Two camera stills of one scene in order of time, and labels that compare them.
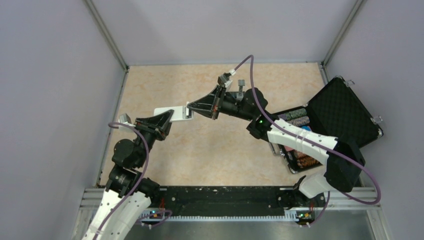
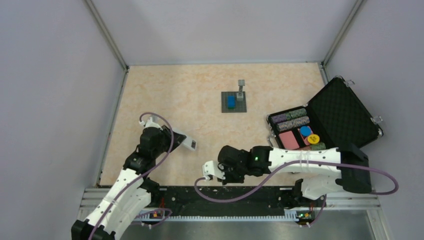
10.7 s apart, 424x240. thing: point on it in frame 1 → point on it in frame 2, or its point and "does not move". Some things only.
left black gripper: x=159 y=125 → x=177 y=139
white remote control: x=179 y=113 → x=189 y=142
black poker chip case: x=339 y=111 does not move
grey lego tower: x=241 y=83 does not move
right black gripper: x=207 y=106 → x=228 y=179
